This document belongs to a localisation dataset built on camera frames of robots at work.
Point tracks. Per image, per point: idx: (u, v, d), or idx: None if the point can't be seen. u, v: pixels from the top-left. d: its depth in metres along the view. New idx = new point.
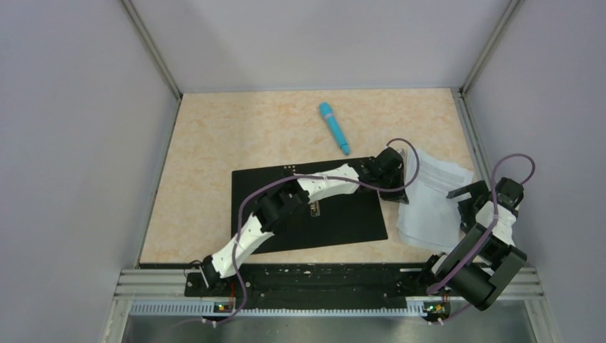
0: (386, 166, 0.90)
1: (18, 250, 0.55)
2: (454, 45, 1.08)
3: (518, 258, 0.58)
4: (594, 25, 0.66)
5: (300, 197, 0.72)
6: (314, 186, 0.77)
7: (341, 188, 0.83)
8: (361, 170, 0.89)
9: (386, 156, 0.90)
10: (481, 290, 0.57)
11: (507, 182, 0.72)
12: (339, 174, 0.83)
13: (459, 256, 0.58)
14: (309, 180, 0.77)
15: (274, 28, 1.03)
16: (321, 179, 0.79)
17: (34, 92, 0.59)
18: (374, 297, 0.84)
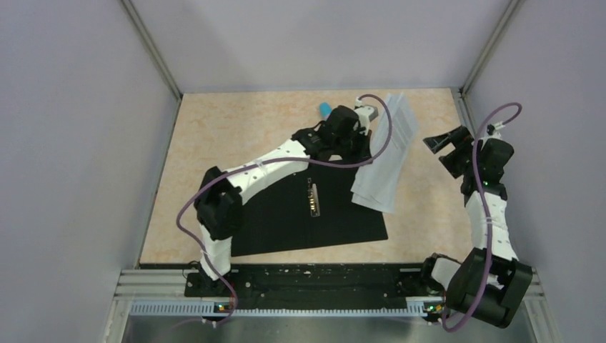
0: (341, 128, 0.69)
1: (19, 250, 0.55)
2: (454, 45, 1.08)
3: (524, 274, 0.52)
4: (594, 24, 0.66)
5: (230, 196, 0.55)
6: (248, 178, 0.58)
7: (287, 169, 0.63)
8: (310, 139, 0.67)
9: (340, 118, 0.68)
10: (496, 313, 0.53)
11: (493, 147, 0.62)
12: (280, 155, 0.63)
13: (467, 287, 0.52)
14: (241, 172, 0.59)
15: (274, 28, 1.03)
16: (255, 166, 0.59)
17: (34, 92, 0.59)
18: (374, 297, 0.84)
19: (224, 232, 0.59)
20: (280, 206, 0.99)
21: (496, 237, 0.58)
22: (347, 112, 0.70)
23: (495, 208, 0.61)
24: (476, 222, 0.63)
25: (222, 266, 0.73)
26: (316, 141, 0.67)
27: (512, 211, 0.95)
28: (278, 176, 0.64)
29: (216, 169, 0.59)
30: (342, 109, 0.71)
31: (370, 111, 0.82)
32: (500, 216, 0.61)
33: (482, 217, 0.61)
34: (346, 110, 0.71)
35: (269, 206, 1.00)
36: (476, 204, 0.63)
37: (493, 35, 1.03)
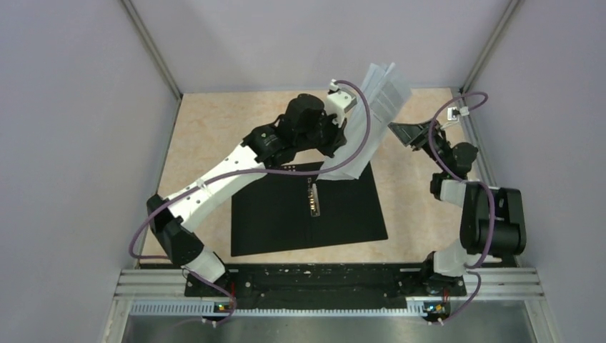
0: (301, 125, 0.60)
1: (19, 251, 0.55)
2: (454, 44, 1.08)
3: (514, 192, 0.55)
4: (594, 23, 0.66)
5: (172, 229, 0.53)
6: (190, 205, 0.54)
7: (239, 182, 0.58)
8: (263, 141, 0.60)
9: (298, 114, 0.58)
10: (510, 237, 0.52)
11: (457, 159, 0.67)
12: (229, 169, 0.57)
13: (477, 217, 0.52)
14: (183, 198, 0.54)
15: (274, 28, 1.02)
16: (197, 188, 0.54)
17: (34, 93, 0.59)
18: (374, 297, 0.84)
19: (183, 255, 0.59)
20: (280, 206, 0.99)
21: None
22: (311, 103, 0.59)
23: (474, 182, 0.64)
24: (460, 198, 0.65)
25: (211, 274, 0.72)
26: (270, 143, 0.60)
27: None
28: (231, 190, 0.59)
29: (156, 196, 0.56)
30: (306, 99, 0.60)
31: (346, 100, 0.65)
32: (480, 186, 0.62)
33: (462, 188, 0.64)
34: (311, 100, 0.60)
35: (269, 206, 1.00)
36: (452, 184, 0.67)
37: (493, 34, 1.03)
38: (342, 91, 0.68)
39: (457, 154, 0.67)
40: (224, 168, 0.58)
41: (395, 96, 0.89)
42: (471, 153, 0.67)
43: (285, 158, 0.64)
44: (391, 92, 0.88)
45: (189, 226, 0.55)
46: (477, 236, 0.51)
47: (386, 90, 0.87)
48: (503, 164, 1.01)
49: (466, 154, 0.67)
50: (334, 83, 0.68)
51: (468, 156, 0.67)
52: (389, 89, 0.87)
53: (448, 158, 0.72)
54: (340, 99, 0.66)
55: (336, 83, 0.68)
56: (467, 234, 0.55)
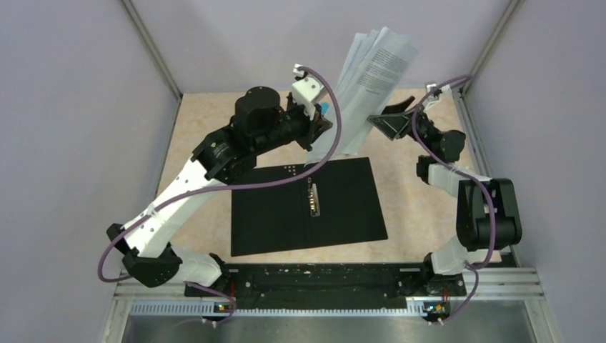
0: (255, 126, 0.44)
1: (20, 250, 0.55)
2: (454, 44, 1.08)
3: (506, 183, 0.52)
4: (593, 24, 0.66)
5: (130, 259, 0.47)
6: (143, 234, 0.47)
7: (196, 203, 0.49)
8: (212, 152, 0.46)
9: (244, 116, 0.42)
10: (505, 229, 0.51)
11: (445, 153, 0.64)
12: (179, 190, 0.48)
13: (474, 215, 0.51)
14: (137, 226, 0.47)
15: (274, 28, 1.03)
16: (148, 217, 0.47)
17: (35, 93, 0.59)
18: (374, 297, 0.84)
19: (159, 279, 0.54)
20: (279, 206, 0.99)
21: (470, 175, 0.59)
22: (263, 98, 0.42)
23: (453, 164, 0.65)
24: (447, 184, 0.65)
25: (207, 278, 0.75)
26: (221, 154, 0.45)
27: None
28: (191, 208, 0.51)
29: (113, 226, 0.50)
30: (261, 93, 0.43)
31: (314, 92, 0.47)
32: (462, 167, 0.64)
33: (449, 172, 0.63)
34: (266, 94, 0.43)
35: (269, 205, 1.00)
36: (436, 168, 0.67)
37: (493, 34, 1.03)
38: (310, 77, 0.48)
39: (444, 146, 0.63)
40: (176, 190, 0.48)
41: (396, 59, 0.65)
42: (457, 144, 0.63)
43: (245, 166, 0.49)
44: (387, 58, 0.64)
45: (151, 254, 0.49)
46: (475, 236, 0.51)
47: (379, 58, 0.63)
48: (503, 164, 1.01)
49: (452, 146, 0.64)
50: (297, 68, 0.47)
51: (454, 147, 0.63)
52: (382, 57, 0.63)
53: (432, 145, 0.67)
54: (304, 92, 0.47)
55: (300, 66, 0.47)
56: (464, 230, 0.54)
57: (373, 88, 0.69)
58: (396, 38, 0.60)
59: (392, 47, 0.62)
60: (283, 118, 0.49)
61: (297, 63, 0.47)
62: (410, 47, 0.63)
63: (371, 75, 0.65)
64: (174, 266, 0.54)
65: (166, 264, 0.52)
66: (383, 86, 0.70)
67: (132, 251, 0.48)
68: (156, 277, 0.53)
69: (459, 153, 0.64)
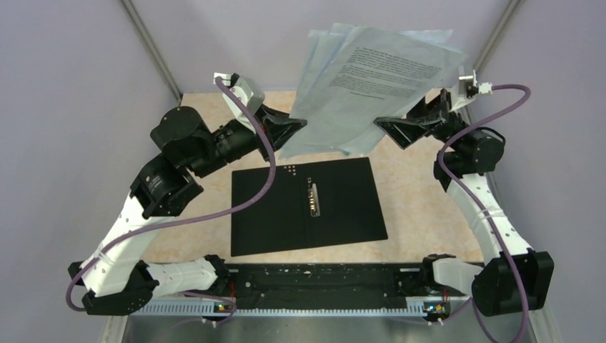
0: (179, 155, 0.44)
1: (20, 249, 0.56)
2: (456, 43, 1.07)
3: (546, 261, 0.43)
4: (594, 23, 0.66)
5: (88, 300, 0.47)
6: (96, 276, 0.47)
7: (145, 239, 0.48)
8: (148, 186, 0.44)
9: (161, 149, 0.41)
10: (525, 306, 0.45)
11: (479, 165, 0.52)
12: (126, 229, 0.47)
13: (500, 296, 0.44)
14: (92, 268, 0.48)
15: (274, 28, 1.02)
16: (97, 259, 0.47)
17: (35, 92, 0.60)
18: (374, 298, 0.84)
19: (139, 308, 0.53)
20: (279, 206, 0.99)
21: (502, 230, 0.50)
22: (178, 127, 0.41)
23: (479, 190, 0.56)
24: (469, 214, 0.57)
25: (202, 283, 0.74)
26: (156, 188, 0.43)
27: (512, 210, 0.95)
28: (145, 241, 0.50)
29: (72, 267, 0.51)
30: (176, 118, 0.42)
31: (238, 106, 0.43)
32: (488, 197, 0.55)
33: (477, 210, 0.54)
34: (181, 121, 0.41)
35: (269, 206, 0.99)
36: (459, 191, 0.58)
37: (494, 33, 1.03)
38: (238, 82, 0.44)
39: (477, 158, 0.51)
40: (121, 229, 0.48)
41: (403, 59, 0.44)
42: (494, 153, 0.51)
43: (191, 196, 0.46)
44: (382, 59, 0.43)
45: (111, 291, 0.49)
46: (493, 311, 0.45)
47: (364, 56, 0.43)
48: (502, 164, 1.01)
49: (489, 155, 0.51)
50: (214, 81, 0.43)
51: (491, 157, 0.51)
52: (372, 56, 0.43)
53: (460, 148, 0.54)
54: (231, 107, 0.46)
55: (217, 76, 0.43)
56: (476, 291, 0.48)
57: (366, 91, 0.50)
58: (386, 36, 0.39)
59: (387, 46, 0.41)
60: (221, 137, 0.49)
61: (214, 76, 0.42)
62: (425, 46, 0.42)
63: (353, 76, 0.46)
64: (146, 294, 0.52)
65: (134, 294, 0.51)
66: (390, 91, 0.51)
67: (90, 292, 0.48)
68: (132, 308, 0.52)
69: (494, 162, 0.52)
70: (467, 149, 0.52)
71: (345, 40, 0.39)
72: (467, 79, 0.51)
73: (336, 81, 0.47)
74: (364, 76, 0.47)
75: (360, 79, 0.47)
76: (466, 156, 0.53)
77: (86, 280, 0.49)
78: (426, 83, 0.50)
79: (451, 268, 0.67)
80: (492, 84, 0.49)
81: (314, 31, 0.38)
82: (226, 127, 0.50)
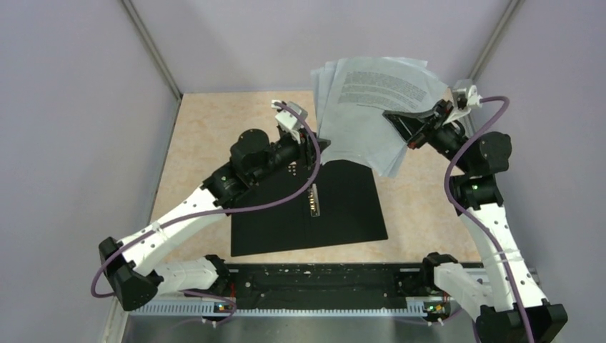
0: (249, 165, 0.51)
1: (19, 248, 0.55)
2: (455, 44, 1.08)
3: (559, 314, 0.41)
4: (592, 23, 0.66)
5: (123, 274, 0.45)
6: (144, 249, 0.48)
7: (197, 225, 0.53)
8: (222, 185, 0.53)
9: (239, 160, 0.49)
10: None
11: (488, 159, 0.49)
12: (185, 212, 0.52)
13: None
14: (137, 241, 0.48)
15: (274, 28, 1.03)
16: (153, 233, 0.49)
17: (36, 92, 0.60)
18: (374, 298, 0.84)
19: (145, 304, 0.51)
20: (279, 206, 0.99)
21: (517, 276, 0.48)
22: (254, 143, 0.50)
23: (497, 225, 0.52)
24: (483, 251, 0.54)
25: (202, 283, 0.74)
26: (230, 187, 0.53)
27: (512, 210, 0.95)
28: (191, 231, 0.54)
29: (104, 242, 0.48)
30: (251, 138, 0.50)
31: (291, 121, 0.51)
32: (505, 235, 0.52)
33: (494, 251, 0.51)
34: (254, 141, 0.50)
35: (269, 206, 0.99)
36: (473, 226, 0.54)
37: (493, 35, 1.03)
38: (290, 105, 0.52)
39: (485, 152, 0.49)
40: (179, 212, 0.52)
41: (391, 78, 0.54)
42: (503, 148, 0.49)
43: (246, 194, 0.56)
44: (374, 79, 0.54)
45: (142, 270, 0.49)
46: None
47: (357, 80, 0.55)
48: None
49: (497, 149, 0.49)
50: (273, 104, 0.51)
51: (499, 153, 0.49)
52: (365, 76, 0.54)
53: (469, 157, 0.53)
54: (284, 123, 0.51)
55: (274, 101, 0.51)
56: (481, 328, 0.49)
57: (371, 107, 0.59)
58: (368, 59, 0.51)
59: (374, 65, 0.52)
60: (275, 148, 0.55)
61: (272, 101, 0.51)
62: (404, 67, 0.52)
63: (356, 96, 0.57)
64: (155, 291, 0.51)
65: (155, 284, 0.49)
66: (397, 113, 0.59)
67: (128, 264, 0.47)
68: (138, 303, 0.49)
69: (507, 158, 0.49)
70: (474, 154, 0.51)
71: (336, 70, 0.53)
72: (460, 91, 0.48)
73: (343, 97, 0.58)
74: (366, 91, 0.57)
75: (363, 96, 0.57)
76: (477, 161, 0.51)
77: (123, 253, 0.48)
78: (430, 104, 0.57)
79: (453, 276, 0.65)
80: (478, 94, 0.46)
81: (315, 70, 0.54)
82: (277, 141, 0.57)
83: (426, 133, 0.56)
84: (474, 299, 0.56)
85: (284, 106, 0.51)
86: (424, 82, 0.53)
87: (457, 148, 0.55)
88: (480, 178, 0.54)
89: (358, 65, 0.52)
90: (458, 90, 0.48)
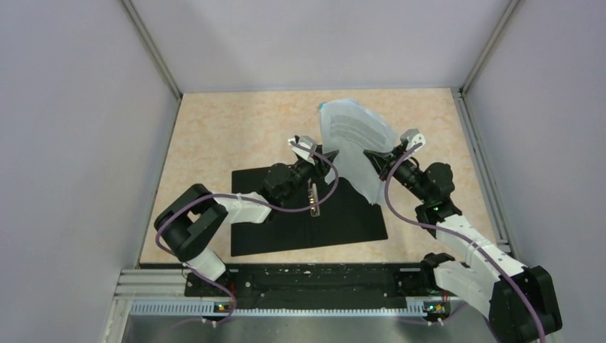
0: (279, 189, 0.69)
1: (18, 248, 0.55)
2: (454, 44, 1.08)
3: (544, 276, 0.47)
4: (591, 23, 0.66)
5: (216, 211, 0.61)
6: (229, 203, 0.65)
7: (251, 214, 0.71)
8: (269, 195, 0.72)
9: (272, 185, 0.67)
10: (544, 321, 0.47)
11: (437, 184, 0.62)
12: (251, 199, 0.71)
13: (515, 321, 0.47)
14: (225, 198, 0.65)
15: (274, 28, 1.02)
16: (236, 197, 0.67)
17: (33, 91, 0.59)
18: (374, 298, 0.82)
19: (187, 254, 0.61)
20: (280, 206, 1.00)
21: (494, 256, 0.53)
22: (279, 175, 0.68)
23: (463, 226, 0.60)
24: (460, 251, 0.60)
25: (212, 272, 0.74)
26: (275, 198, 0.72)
27: (512, 211, 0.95)
28: (246, 214, 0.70)
29: (200, 186, 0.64)
30: (277, 171, 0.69)
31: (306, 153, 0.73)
32: (472, 231, 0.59)
33: (467, 244, 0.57)
34: (281, 172, 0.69)
35: None
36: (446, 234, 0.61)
37: (494, 34, 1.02)
38: (303, 141, 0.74)
39: (434, 179, 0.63)
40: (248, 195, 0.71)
41: (362, 126, 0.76)
42: (446, 174, 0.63)
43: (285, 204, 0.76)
44: (354, 121, 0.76)
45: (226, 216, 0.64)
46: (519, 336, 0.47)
47: (343, 120, 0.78)
48: (503, 163, 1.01)
49: (442, 174, 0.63)
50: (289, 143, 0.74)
51: (446, 176, 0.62)
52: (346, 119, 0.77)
53: (424, 186, 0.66)
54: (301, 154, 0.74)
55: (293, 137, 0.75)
56: (499, 322, 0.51)
57: (356, 140, 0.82)
58: (344, 107, 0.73)
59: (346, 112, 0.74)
60: (295, 169, 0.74)
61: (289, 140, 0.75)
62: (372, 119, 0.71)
63: (344, 128, 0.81)
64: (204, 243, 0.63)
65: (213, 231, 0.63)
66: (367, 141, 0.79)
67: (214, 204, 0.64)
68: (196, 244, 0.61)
69: (452, 181, 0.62)
70: (426, 181, 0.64)
71: (326, 109, 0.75)
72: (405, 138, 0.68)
73: (335, 131, 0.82)
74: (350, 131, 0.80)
75: (349, 133, 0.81)
76: (431, 188, 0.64)
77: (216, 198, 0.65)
78: (388, 144, 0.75)
79: (454, 275, 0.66)
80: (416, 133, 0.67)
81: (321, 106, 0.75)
82: (296, 163, 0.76)
83: (389, 168, 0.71)
84: (479, 299, 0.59)
85: (296, 143, 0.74)
86: (389, 133, 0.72)
87: (415, 181, 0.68)
88: (441, 204, 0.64)
89: (339, 112, 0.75)
90: (403, 138, 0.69)
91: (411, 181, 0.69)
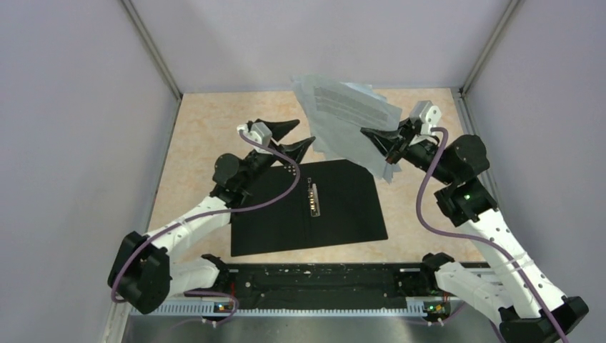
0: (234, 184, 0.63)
1: (16, 247, 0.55)
2: (454, 44, 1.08)
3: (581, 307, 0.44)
4: (589, 23, 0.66)
5: (154, 259, 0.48)
6: (170, 239, 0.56)
7: (209, 224, 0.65)
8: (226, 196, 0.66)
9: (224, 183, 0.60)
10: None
11: (469, 163, 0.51)
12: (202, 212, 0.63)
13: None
14: (165, 233, 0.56)
15: (273, 28, 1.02)
16: (179, 224, 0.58)
17: (35, 91, 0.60)
18: (374, 298, 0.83)
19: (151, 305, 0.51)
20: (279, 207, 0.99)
21: (534, 281, 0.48)
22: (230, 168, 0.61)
23: (499, 231, 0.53)
24: (492, 261, 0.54)
25: (206, 281, 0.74)
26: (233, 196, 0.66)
27: (513, 211, 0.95)
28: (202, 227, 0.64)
29: (133, 233, 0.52)
30: (224, 164, 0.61)
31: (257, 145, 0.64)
32: (510, 241, 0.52)
33: (504, 261, 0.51)
34: (230, 163, 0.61)
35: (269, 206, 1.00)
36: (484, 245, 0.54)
37: (493, 34, 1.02)
38: (254, 131, 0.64)
39: (462, 156, 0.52)
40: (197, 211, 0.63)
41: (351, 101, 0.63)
42: (474, 148, 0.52)
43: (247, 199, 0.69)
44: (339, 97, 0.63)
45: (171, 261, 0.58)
46: None
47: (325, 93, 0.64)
48: (504, 163, 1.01)
49: (472, 151, 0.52)
50: (239, 131, 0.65)
51: (475, 151, 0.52)
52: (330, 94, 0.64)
53: (446, 165, 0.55)
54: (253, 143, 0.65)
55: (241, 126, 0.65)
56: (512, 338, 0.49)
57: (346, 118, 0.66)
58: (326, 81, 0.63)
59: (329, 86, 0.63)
60: (252, 158, 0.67)
61: (239, 128, 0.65)
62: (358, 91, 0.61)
63: (329, 103, 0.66)
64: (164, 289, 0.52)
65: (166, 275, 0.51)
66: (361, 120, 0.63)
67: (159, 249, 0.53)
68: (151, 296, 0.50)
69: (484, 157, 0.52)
70: (453, 163, 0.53)
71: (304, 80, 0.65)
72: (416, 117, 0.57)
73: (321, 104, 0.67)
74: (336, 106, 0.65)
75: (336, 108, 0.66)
76: (457, 167, 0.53)
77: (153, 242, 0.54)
78: (389, 120, 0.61)
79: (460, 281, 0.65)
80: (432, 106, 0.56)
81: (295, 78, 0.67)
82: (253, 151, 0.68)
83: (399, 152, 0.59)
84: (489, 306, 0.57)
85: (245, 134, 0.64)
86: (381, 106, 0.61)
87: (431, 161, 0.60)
88: (466, 186, 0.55)
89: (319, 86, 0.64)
90: (413, 115, 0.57)
91: (427, 161, 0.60)
